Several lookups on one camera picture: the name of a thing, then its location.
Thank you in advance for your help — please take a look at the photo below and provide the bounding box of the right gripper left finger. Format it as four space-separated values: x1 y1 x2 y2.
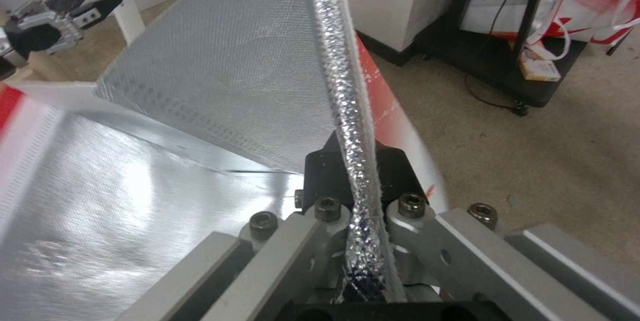
117 136 354 321

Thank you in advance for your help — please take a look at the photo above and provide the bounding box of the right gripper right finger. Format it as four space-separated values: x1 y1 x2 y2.
373 140 640 321

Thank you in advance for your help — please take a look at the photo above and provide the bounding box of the foil-lined red white delivery bag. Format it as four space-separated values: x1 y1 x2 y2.
0 0 451 321

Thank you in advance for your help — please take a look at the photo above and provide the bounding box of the black wheeled cart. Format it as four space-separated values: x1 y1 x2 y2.
413 0 590 116

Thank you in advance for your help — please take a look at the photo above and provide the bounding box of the small yellow box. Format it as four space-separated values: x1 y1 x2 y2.
517 58 563 83

